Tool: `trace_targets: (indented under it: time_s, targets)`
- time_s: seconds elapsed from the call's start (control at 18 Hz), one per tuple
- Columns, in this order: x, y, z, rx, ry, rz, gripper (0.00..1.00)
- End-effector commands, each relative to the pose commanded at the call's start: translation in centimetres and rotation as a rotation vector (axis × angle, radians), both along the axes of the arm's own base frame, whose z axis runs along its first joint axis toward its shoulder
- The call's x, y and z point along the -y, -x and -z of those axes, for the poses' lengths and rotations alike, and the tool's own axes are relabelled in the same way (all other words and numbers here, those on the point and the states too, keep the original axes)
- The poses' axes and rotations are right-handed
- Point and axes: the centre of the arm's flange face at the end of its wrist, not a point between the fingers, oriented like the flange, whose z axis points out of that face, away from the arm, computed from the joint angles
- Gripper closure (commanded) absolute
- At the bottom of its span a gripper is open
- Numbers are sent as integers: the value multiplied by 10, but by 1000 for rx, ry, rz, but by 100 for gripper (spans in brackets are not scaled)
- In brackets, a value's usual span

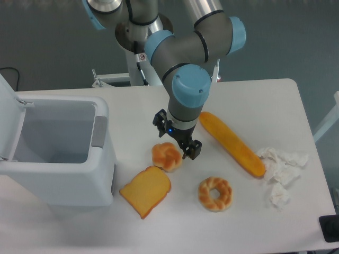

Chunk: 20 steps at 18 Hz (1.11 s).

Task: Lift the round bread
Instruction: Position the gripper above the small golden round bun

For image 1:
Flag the crumpled white tissue paper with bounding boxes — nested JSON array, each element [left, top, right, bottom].
[[256, 147, 309, 210]]

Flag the orange toast slice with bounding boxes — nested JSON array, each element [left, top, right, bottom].
[[119, 166, 171, 219]]

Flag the black device at table edge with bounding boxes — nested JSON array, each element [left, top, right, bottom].
[[319, 214, 339, 242]]

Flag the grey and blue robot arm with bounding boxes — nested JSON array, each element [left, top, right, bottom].
[[83, 1, 246, 159]]

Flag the ring shaped braided bread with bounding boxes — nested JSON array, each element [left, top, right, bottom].
[[198, 177, 233, 212]]

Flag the long orange baguette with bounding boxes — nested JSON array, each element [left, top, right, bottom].
[[199, 112, 266, 178]]

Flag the round knotted bread roll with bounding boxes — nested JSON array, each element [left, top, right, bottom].
[[151, 142, 183, 173]]

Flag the black cable on floor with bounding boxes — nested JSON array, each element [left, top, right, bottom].
[[0, 67, 21, 92]]

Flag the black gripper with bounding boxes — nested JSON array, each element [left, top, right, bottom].
[[153, 109, 202, 160]]

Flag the white frame at right edge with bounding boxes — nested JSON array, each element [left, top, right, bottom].
[[313, 91, 339, 143]]

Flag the white open trash bin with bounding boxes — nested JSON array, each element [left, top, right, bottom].
[[1, 79, 117, 206]]

